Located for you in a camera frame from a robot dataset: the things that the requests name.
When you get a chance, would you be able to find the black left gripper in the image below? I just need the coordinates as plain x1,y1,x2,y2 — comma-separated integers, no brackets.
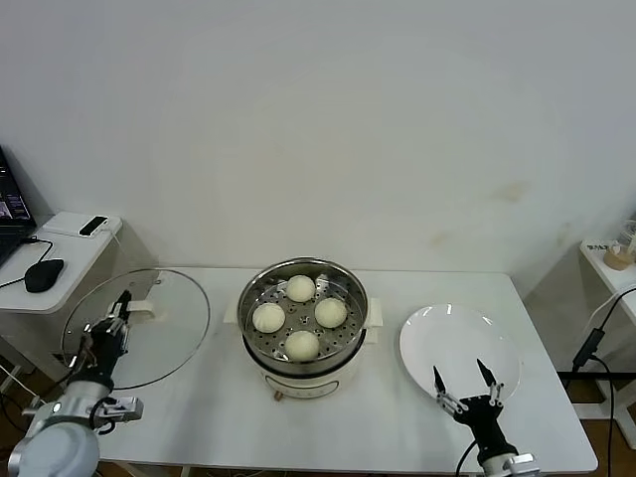
73,289,135,386

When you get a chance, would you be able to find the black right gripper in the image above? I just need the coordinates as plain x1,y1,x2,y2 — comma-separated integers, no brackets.
431,358,521,459

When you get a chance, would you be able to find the glass lid with cream handle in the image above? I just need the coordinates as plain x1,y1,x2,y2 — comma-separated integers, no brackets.
60,267,212,392

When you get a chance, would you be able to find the white steamed baozi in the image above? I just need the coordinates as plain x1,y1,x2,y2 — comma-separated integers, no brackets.
251,301,286,334
314,297,348,329
284,329,320,363
286,274,316,303

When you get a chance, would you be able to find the stainless steel steamer basket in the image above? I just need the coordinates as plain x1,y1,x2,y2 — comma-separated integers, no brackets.
237,256,371,367

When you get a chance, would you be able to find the white round plate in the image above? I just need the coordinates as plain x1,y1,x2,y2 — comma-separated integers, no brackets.
398,303,523,411

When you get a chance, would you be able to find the black computer mouse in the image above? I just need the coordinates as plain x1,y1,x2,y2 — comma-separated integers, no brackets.
24,257,66,293

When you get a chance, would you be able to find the small black and white device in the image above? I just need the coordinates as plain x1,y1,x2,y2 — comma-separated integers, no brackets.
78,215,110,238

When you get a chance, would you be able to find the white side table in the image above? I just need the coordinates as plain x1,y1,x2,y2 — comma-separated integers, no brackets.
0,211,160,431

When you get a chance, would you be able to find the flat white box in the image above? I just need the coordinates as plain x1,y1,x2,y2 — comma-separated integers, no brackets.
40,211,123,239

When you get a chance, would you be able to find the black stand foot bar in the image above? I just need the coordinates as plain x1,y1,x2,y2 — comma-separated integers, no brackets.
558,370,636,385

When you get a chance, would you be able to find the black laptop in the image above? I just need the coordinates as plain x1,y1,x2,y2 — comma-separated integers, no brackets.
0,144,39,267

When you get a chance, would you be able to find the cream electric cooker pot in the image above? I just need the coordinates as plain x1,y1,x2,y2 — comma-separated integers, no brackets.
224,292,387,401

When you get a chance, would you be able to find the white shelf stand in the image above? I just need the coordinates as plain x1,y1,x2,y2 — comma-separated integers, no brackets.
578,239,636,423

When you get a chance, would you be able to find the small tan round object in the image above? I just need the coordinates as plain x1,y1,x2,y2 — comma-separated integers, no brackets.
603,242,633,270

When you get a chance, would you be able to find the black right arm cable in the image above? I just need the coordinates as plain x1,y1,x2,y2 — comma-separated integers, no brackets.
455,440,479,477

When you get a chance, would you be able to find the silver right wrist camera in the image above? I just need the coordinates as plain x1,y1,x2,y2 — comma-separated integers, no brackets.
504,452,542,477

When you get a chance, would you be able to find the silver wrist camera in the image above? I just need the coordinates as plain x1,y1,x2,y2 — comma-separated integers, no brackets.
504,452,542,477
91,396,145,423

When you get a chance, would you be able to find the black mouse cable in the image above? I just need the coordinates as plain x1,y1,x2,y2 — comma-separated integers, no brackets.
18,236,56,262

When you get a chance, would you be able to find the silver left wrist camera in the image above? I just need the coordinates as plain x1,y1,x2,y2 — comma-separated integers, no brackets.
91,396,145,423

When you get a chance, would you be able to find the black power adapter with cable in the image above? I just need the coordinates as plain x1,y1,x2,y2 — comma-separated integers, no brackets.
570,286,636,433

